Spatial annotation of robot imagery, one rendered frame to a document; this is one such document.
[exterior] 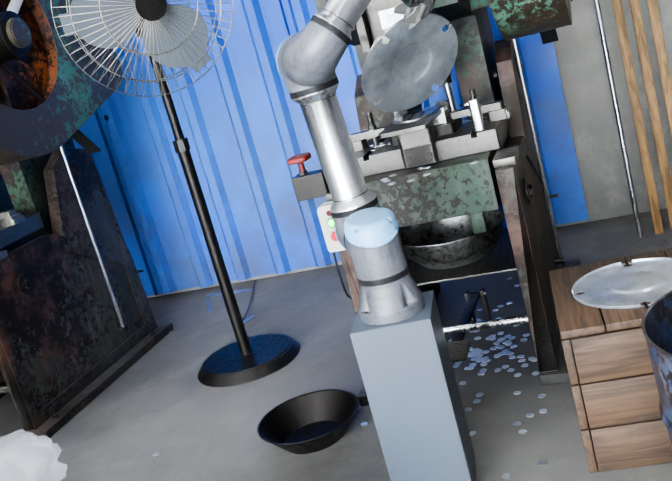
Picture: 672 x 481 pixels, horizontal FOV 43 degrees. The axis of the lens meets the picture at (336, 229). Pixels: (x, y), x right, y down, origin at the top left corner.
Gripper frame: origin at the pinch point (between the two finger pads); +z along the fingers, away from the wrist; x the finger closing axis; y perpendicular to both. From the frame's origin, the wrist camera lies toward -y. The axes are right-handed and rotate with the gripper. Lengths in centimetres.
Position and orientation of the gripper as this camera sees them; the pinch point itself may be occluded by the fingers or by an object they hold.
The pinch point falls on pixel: (411, 22)
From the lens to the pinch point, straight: 220.8
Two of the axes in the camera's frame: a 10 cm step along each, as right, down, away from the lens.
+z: -2.2, 6.3, 7.4
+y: -7.8, 3.4, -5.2
